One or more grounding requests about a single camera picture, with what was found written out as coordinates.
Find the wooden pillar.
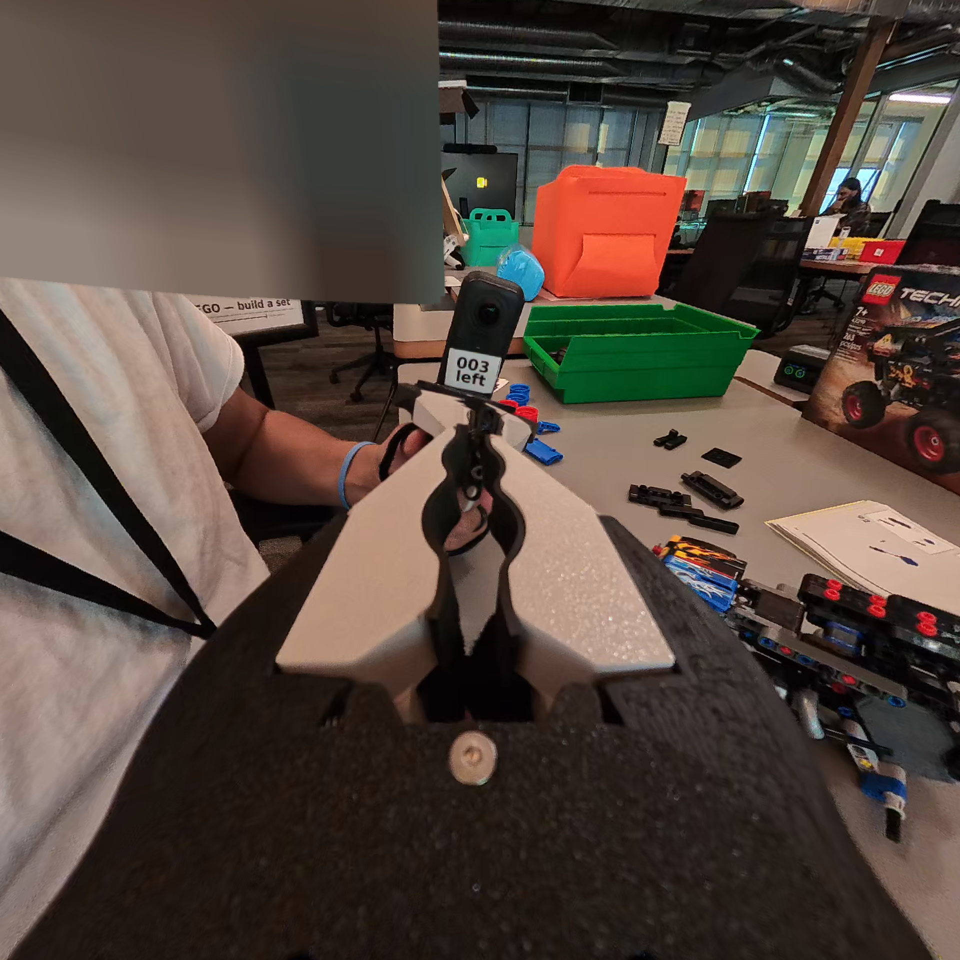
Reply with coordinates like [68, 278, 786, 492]
[798, 22, 901, 215]

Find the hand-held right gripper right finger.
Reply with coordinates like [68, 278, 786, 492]
[468, 426, 678, 725]

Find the white sign on stand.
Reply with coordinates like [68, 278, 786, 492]
[187, 297, 322, 410]

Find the person's left hand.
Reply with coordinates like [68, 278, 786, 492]
[367, 426, 444, 504]

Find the green plastic bin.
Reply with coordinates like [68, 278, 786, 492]
[522, 302, 760, 405]

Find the teal tote bag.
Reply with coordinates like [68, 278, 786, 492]
[459, 208, 520, 268]

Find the light blue pouch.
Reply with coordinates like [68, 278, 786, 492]
[496, 243, 546, 301]

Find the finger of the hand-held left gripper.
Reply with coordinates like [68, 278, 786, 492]
[411, 390, 475, 440]
[480, 401, 539, 453]

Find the person's white shirt torso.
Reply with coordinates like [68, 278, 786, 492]
[0, 277, 273, 942]

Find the black digital timer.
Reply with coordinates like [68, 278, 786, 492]
[772, 345, 830, 395]

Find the blue black lego truck model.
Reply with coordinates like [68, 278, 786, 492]
[652, 534, 960, 841]

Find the dark wall monitor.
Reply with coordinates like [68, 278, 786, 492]
[441, 150, 520, 219]

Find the lego set box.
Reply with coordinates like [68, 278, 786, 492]
[801, 264, 960, 496]

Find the person's left forearm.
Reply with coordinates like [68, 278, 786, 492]
[213, 386, 354, 513]

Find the lego instruction booklet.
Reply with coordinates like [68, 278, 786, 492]
[765, 500, 960, 612]

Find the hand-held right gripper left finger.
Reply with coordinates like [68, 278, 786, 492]
[274, 424, 475, 725]

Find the blue wristband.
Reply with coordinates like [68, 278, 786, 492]
[336, 440, 378, 513]

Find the black lanyard strap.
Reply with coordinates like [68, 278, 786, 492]
[0, 311, 219, 642]

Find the orange plastic bin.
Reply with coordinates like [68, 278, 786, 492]
[531, 165, 687, 299]

